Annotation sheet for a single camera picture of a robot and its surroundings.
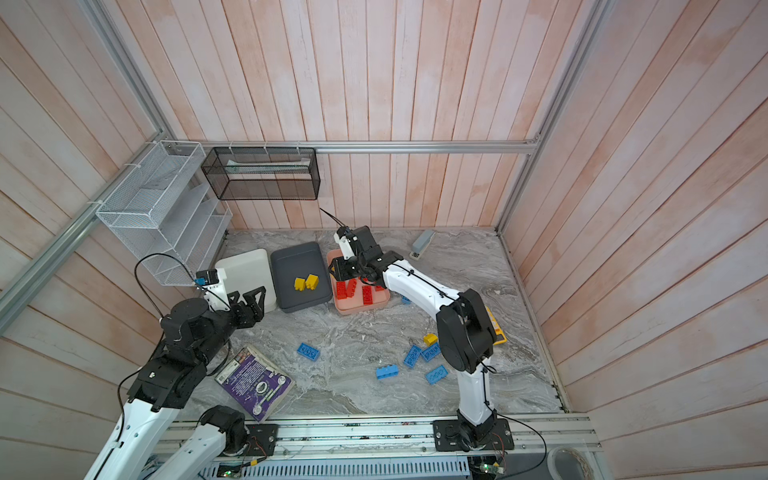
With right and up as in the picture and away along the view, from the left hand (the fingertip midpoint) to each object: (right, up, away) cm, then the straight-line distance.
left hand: (253, 297), depth 70 cm
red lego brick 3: (+30, -1, +34) cm, 46 cm away
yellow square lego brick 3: (+46, -15, +18) cm, 51 cm away
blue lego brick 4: (+45, -18, +16) cm, 51 cm away
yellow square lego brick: (+3, 0, +31) cm, 31 cm away
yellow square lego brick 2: (+7, +1, +31) cm, 32 cm away
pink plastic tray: (+22, -6, +29) cm, 37 cm away
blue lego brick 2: (+9, -19, +17) cm, 27 cm away
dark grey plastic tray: (0, +8, +38) cm, 39 cm away
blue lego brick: (+39, -5, +28) cm, 48 cm away
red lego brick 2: (+21, -1, +31) cm, 37 cm away
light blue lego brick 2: (+47, -24, +14) cm, 54 cm away
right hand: (+16, +7, +19) cm, 26 cm away
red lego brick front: (+26, -3, +29) cm, 39 cm away
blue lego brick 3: (+41, -21, +22) cm, 51 cm away
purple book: (-4, -25, +10) cm, 27 cm away
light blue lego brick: (+32, -23, +13) cm, 41 cm away
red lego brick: (+17, -2, +30) cm, 34 cm away
